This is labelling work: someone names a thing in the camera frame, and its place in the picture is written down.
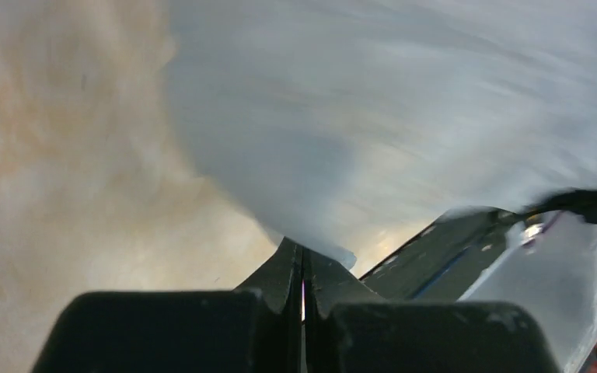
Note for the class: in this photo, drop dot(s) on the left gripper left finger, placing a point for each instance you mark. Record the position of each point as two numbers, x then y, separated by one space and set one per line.
255 327

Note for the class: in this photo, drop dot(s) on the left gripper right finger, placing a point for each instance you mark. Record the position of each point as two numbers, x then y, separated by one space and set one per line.
350 328

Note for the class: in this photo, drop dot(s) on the light blue trash bag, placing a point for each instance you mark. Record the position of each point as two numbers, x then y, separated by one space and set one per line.
332 120

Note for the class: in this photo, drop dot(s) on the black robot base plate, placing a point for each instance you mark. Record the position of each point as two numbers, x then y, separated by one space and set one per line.
410 270

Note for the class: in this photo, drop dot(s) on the aluminium frame rail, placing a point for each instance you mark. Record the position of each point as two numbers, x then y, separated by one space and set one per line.
550 270

